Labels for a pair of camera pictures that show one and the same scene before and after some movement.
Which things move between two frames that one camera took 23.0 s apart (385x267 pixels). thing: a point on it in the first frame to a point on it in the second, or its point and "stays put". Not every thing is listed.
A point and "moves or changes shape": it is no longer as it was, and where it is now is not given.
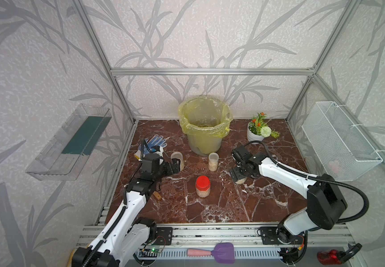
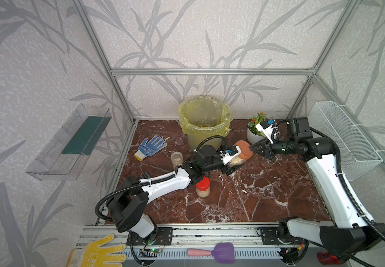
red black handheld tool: [330, 257] stays put
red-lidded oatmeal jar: [203, 186] stays put
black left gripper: [170, 172] to [226, 170]
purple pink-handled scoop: [223, 252] stays put
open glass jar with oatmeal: [178, 155] stays put
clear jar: [241, 181] moves or changes shape
